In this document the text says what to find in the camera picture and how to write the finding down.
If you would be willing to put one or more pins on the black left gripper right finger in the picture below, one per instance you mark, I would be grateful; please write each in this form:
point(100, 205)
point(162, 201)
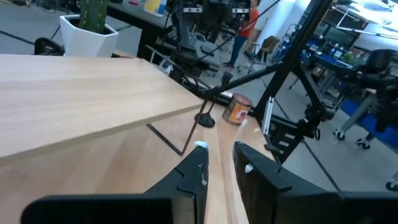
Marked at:
point(261, 189)

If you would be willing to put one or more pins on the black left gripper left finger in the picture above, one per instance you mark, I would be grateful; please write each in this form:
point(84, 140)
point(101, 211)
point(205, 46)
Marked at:
point(189, 186)

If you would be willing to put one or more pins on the black candle stick holder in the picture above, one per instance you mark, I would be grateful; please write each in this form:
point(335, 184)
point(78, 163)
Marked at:
point(205, 120)

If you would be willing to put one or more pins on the orange labelled tin can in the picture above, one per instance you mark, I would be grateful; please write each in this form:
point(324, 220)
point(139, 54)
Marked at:
point(237, 110)

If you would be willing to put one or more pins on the office chair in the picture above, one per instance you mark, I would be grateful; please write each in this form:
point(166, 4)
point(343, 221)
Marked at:
point(265, 46)

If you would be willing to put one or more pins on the wooden shelf riser metal legs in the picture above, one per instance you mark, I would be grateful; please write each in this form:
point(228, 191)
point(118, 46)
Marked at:
point(77, 96)

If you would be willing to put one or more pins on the person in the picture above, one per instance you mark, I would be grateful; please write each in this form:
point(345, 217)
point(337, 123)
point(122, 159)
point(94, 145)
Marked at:
point(248, 23)

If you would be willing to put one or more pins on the grey desk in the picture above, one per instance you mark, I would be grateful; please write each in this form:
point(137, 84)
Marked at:
point(136, 18)

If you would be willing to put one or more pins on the white hexagonal plant pot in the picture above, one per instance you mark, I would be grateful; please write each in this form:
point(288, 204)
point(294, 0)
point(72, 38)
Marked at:
point(84, 43)

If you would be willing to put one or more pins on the small red object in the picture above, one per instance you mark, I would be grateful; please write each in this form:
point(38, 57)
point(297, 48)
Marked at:
point(133, 2)

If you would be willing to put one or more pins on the green cactus plant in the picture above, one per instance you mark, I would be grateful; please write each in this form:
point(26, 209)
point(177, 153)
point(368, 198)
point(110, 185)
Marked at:
point(93, 15)

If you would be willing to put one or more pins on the black aluminium rig frame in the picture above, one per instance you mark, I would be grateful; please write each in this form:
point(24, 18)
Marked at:
point(295, 53)

